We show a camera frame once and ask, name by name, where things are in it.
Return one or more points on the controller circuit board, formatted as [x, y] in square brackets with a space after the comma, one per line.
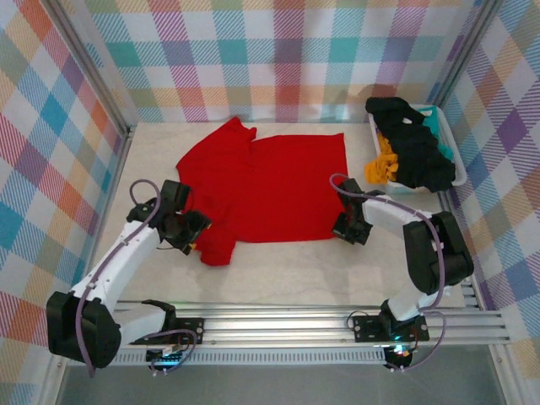
[166, 356]
[398, 354]

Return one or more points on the left controller circuit board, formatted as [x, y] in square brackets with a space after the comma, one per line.
[166, 356]

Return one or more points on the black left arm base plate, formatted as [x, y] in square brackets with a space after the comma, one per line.
[192, 329]

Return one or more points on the black t-shirt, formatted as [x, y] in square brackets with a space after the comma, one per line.
[417, 152]

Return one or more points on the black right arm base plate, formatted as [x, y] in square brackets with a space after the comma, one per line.
[367, 329]

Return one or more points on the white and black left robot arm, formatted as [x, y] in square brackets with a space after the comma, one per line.
[122, 253]

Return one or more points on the red t-shirt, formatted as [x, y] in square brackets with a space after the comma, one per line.
[270, 190]

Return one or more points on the white plastic basket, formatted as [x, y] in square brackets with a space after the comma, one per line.
[457, 169]

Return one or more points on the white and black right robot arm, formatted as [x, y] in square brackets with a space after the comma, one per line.
[417, 253]

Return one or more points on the yellow t-shirt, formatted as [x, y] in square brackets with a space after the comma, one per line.
[381, 169]

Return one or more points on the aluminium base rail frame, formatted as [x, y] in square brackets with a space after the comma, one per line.
[274, 327]

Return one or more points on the aluminium corner post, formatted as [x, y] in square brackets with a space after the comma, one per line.
[88, 59]
[468, 46]

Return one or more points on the right controller circuit board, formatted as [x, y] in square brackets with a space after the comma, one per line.
[398, 354]

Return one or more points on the teal t-shirt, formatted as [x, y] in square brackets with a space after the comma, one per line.
[434, 120]

